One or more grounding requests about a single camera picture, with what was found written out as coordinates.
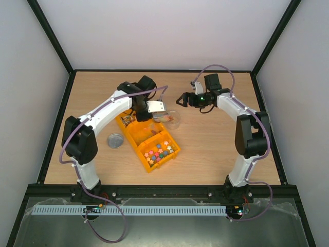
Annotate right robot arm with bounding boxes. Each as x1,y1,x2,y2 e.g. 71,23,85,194
176,74,271,203

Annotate round metal lid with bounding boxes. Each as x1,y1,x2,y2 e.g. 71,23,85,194
107,133,124,149

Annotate metal scoop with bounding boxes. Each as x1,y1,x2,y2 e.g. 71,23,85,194
153,112,171,122

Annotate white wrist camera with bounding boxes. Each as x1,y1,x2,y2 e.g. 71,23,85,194
190,81,204,95
146,100,167,113

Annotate black aluminium frame rail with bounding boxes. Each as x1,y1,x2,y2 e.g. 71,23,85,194
25,183,299,204

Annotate clear plastic jar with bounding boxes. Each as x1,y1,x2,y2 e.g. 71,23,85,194
162,110,180,130

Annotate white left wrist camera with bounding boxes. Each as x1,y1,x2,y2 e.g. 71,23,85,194
146,100,167,113

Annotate orange three-compartment bin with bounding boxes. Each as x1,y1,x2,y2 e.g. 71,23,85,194
115,110,181,173

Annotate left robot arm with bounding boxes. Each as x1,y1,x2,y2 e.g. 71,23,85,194
59,76,157,192

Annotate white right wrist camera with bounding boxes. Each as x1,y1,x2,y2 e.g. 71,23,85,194
190,81,204,95

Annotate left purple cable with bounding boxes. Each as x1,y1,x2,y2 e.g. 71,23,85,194
59,85,169,243

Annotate white slotted cable duct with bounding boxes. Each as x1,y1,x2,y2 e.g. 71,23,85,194
31,205,227,216

